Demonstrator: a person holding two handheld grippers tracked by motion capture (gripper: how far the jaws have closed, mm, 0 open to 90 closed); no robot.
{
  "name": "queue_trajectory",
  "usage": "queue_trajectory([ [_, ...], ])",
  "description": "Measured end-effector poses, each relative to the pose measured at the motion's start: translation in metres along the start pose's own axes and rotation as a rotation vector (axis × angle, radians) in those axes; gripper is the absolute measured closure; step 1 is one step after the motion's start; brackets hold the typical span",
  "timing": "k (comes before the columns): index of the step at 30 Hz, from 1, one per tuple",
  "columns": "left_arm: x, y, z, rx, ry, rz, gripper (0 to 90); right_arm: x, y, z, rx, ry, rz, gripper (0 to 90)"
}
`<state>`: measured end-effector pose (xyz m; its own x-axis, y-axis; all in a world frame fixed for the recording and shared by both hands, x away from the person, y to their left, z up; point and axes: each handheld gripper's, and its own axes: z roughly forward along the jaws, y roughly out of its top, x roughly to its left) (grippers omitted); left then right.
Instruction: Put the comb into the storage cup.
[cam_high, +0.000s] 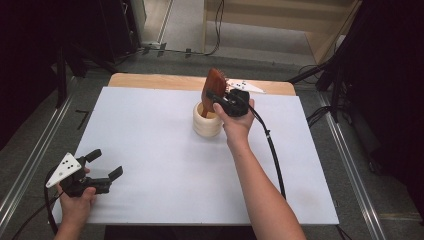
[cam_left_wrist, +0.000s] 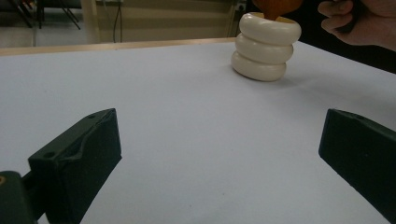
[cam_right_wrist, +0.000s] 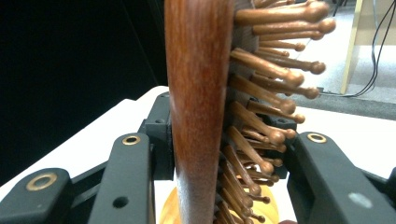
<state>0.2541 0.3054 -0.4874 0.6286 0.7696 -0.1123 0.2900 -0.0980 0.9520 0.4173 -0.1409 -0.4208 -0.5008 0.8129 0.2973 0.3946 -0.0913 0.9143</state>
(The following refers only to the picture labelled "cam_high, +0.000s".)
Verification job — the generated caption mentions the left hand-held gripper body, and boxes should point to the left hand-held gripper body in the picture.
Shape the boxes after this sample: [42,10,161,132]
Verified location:
[45,152,112,198]

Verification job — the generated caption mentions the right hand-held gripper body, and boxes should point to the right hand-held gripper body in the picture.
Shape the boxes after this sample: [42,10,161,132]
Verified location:
[219,78,267,118]

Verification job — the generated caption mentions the brown wooden hairbrush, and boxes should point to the brown wooden hairbrush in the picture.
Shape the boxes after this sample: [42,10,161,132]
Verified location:
[200,67,229,119]

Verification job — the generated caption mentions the cream ribbed cup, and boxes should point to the cream ribbed cup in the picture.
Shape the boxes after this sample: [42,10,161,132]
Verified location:
[192,101,225,138]

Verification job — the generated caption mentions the person's right hand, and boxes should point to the person's right hand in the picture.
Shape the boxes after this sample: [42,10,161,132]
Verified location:
[212,98,256,148]

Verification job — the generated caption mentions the person's left hand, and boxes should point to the person's left hand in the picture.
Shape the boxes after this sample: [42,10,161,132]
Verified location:
[54,168,98,228]

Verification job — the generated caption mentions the white board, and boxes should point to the white board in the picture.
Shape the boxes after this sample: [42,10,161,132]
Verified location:
[51,86,340,226]

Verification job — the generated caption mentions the light wooden table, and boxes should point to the light wooden table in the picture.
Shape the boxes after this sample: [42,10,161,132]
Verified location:
[108,72,297,97]

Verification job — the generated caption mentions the black metal stand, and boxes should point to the black metal stand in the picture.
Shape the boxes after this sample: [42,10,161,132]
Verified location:
[54,42,118,109]
[288,59,348,124]

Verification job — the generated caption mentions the light wooden shelf unit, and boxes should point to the light wooden shelf unit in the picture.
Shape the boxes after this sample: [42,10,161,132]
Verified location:
[203,0,363,65]

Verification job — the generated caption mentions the black cabinet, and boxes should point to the black cabinet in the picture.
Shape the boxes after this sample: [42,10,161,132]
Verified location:
[98,0,142,64]

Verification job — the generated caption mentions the dark curtain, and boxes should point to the dark curtain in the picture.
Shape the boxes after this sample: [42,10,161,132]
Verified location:
[333,0,424,219]
[0,0,104,151]

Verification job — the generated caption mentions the metal floor rail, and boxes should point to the metal floor rail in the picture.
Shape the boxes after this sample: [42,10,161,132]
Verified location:
[317,92,388,240]
[0,94,74,231]

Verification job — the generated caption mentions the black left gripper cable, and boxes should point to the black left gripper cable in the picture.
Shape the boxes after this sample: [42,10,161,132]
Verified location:
[11,167,65,240]

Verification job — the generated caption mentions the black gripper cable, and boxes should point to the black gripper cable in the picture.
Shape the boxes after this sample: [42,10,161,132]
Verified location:
[248,105,288,201]
[11,167,65,240]

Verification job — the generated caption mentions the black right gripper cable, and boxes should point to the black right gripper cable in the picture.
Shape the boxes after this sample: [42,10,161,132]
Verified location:
[248,105,288,201]

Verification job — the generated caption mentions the thin black floor cable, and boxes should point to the thin black floor cable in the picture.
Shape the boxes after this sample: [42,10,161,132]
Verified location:
[113,41,209,65]

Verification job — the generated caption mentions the black hanging cable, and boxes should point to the black hanging cable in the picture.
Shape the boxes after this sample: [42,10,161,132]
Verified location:
[204,0,225,57]

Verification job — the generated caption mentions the black floor cables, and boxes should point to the black floor cables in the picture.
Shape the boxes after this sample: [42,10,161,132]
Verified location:
[305,105,333,128]

